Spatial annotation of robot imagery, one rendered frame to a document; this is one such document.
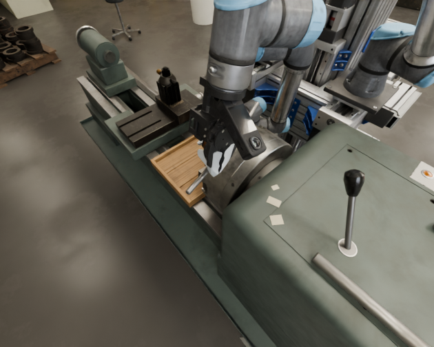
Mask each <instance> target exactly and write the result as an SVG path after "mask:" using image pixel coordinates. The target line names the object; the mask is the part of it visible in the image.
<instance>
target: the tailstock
mask: <svg viewBox="0 0 434 347"><path fill-rule="evenodd" d="M84 30H85V31H84ZM83 31H84V32H83ZM82 32H83V33H82ZM81 33H82V34H81ZM80 35H81V37H80ZM76 42H77V44H78V45H79V47H80V48H81V49H82V50H84V51H85V52H87V53H88V55H86V56H85V57H86V59H87V61H88V63H89V65H90V67H91V68H90V69H88V70H86V72H87V75H88V76H89V78H90V79H91V80H92V81H93V82H94V83H95V84H96V85H97V86H98V87H99V88H100V89H101V90H102V91H103V92H104V93H105V94H106V95H107V96H108V97H112V96H114V95H117V94H119V93H121V92H124V91H126V90H128V89H130V88H133V87H135V86H137V84H136V80H135V78H134V77H133V76H132V75H131V74H129V73H128V72H127V71H126V69H125V65H124V62H123V61H122V60H120V54H119V50H118V48H117V47H116V46H115V45H114V44H113V43H111V42H110V41H108V40H107V39H106V38H105V37H104V36H102V35H101V34H99V32H98V31H97V30H96V29H95V28H93V27H91V26H88V25H84V26H82V27H80V28H79V29H78V30H77V31H76Z"/></svg>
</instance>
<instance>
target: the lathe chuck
mask: <svg viewBox="0 0 434 347"><path fill-rule="evenodd" d="M255 126H256V128H257V130H258V132H259V134H260V135H261V137H262V139H263V141H264V143H268V142H269V141H271V140H274V139H278V138H279V137H278V136H276V135H275V134H274V133H272V132H271V131H269V130H268V129H266V128H265V127H263V126H262V125H259V126H260V127H261V128H263V129H261V128H259V127H257V125H256V124H255ZM280 139H281V138H280ZM243 162H244V160H243V159H242V157H241V155H240V153H239V151H238V149H237V148H236V150H235V152H234V154H233V155H232V157H231V158H230V159H229V162H228V163H227V164H226V166H225V167H224V169H223V170H222V171H221V172H220V173H219V174H218V175H217V176H214V177H213V176H212V175H211V174H210V173H208V174H207V175H206V176H205V178H204V179H203V180H202V182H203V183H205V184H206V185H207V192H206V191H205V189H204V188H203V187H202V191H203V193H204V194H205V195H206V196H207V197H208V198H209V199H210V200H211V201H212V202H213V203H214V204H215V205H216V206H217V207H218V208H219V202H220V197H221V195H222V193H223V191H224V189H225V187H226V185H227V183H228V182H229V180H230V178H231V177H232V176H233V174H234V173H235V172H236V170H237V169H238V168H239V166H241V164H243ZM219 209H220V208H219Z"/></svg>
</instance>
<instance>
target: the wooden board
mask: <svg viewBox="0 0 434 347"><path fill-rule="evenodd" d="M198 141H199V140H198V139H197V138H196V137H195V136H194V135H192V136H190V137H189V138H187V139H185V140H184V141H182V142H180V143H178V144H177V145H175V146H173V147H172V148H170V149H168V150H167V151H165V152H163V153H161V154H160V155H158V156H157V157H155V158H153V159H151V160H150V161H151V164H152V166H153V167H154V168H155V169H156V170H157V172H158V173H159V174H160V175H161V176H162V177H163V178H164V179H165V180H166V181H167V183H168V184H169V185H170V186H171V187H172V188H173V189H174V191H175V192H176V193H177V194H178V195H179V196H180V197H181V198H182V199H183V200H184V201H185V202H186V204H187V205H188V206H189V207H192V206H193V205H194V204H196V203H197V202H198V201H199V200H201V199H203V198H204V197H205V196H206V195H205V194H204V193H203V191H202V187H203V182H202V181H201V182H200V184H199V185H198V186H197V187H196V188H195V189H194V190H193V191H192V193H191V194H190V195H188V194H186V190H187V189H188V188H189V186H190V185H191V184H192V183H193V182H194V181H195V179H197V177H198V170H200V169H202V168H203V167H205V164H204V162H203V161H202V160H201V159H200V158H199V157H198V150H199V149H203V147H202V145H198ZM203 150H204V149H203Z"/></svg>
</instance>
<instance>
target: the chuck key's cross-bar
mask: <svg viewBox="0 0 434 347"><path fill-rule="evenodd" d="M259 104H260V103H259V102H256V103H255V105H254V106H253V107H252V109H251V111H250V112H249V115H250V116H251V117H252V116H253V114H254V112H255V111H256V109H257V108H258V106H259ZM208 173H209V171H208V170H207V167H206V169H205V170H204V171H203V172H202V173H201V174H200V175H199V177H197V179H195V181H194V182H193V183H192V184H191V185H190V186H189V188H188V189H187V190H186V194H188V195H190V194H191V193H192V191H193V190H194V189H195V188H196V187H197V186H198V185H199V184H200V182H201V181H202V180H203V179H204V178H205V176H206V175H207V174H208Z"/></svg>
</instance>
